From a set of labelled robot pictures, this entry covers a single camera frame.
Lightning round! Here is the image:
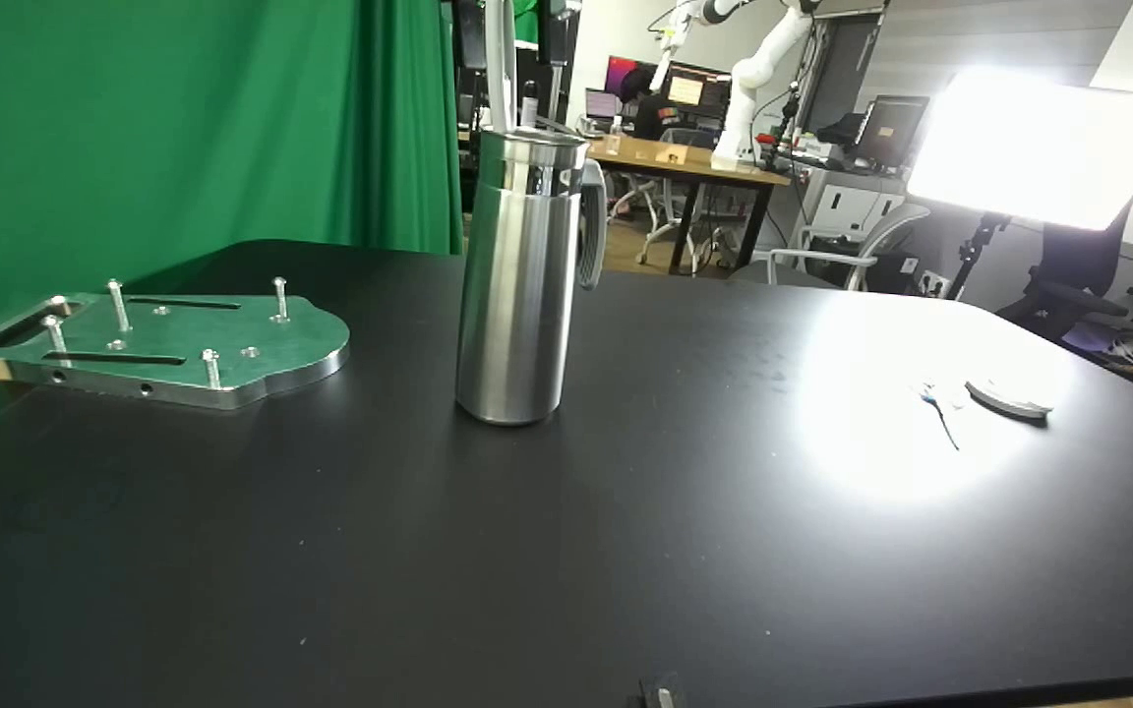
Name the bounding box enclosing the silver metal flask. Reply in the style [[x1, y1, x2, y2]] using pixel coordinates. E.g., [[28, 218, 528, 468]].
[[453, 122, 609, 433]]

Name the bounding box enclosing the white handled bottle brush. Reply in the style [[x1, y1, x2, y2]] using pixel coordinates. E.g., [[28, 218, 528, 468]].
[[479, 0, 523, 139]]

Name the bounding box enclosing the wooden desk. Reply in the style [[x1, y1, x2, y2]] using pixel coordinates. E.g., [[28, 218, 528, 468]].
[[586, 131, 794, 279]]

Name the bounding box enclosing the grey office chair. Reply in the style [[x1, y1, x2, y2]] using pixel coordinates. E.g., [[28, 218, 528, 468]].
[[752, 241, 887, 294]]

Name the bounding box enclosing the monitor with red screen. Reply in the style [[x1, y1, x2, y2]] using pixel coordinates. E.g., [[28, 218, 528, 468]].
[[603, 53, 662, 98]]

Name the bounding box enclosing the green metal mounting plate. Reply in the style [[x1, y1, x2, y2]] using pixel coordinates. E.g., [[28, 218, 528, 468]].
[[0, 274, 355, 414]]

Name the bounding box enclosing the green curtain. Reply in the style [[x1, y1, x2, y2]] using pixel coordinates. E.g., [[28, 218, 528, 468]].
[[0, 0, 469, 460]]

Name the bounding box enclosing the bright softbox light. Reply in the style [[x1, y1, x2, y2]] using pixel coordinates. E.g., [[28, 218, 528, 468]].
[[903, 64, 1133, 235]]

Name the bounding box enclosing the black office chair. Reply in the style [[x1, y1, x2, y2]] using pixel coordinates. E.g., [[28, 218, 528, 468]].
[[993, 218, 1133, 384]]

